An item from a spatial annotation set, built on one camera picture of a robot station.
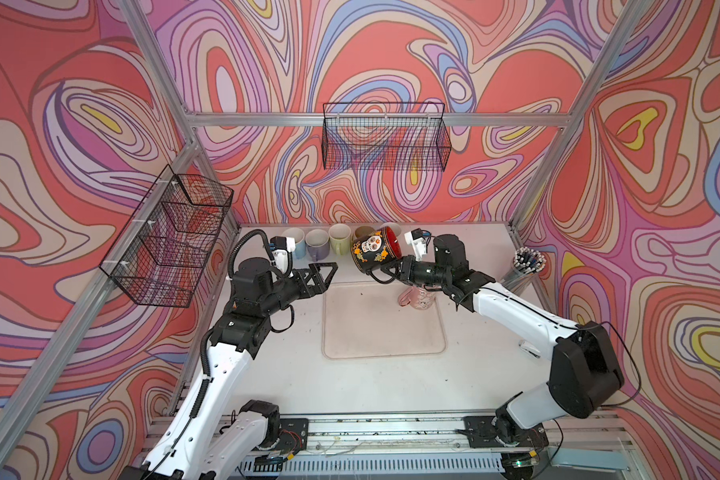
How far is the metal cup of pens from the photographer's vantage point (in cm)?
88

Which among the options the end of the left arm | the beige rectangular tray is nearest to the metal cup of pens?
the beige rectangular tray

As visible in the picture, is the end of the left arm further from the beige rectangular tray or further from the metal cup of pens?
the metal cup of pens

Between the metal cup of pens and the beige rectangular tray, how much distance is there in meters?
0.27

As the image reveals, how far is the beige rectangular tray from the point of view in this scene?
0.90 m
